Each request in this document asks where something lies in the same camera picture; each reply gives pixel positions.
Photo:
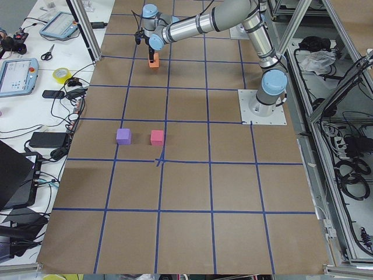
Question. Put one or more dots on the aluminium frame post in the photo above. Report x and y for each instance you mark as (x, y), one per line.
(81, 18)

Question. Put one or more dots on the pink foam cube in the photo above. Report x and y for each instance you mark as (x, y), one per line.
(157, 137)

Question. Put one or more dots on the black laptop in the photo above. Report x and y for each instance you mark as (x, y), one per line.
(19, 174)

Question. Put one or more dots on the white cloth rag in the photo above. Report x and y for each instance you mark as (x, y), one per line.
(319, 62)

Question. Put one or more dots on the blue teach pendant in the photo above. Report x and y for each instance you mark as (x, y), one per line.
(18, 77)
(61, 27)

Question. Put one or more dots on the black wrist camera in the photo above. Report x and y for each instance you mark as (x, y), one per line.
(139, 35)

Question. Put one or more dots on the blue teach pendant near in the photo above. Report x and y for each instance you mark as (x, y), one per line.
(18, 77)

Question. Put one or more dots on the orange foam cube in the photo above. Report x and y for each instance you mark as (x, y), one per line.
(156, 62)

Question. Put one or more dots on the purple foam cube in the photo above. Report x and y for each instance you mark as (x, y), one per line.
(123, 136)

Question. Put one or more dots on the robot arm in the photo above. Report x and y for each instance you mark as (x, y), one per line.
(160, 29)

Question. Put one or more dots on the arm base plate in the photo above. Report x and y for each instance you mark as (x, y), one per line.
(238, 33)
(255, 113)

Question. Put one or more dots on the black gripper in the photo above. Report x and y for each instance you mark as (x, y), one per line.
(150, 53)

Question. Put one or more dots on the black power adapter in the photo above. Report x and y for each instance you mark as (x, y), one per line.
(48, 139)

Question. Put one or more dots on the black handled scissors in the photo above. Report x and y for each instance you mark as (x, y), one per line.
(47, 56)

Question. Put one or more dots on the yellow tape roll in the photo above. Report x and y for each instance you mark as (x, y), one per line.
(61, 75)

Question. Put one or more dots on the blue teach pendant far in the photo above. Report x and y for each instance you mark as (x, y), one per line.
(61, 27)

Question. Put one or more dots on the black remote phone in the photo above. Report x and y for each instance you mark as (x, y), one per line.
(53, 94)

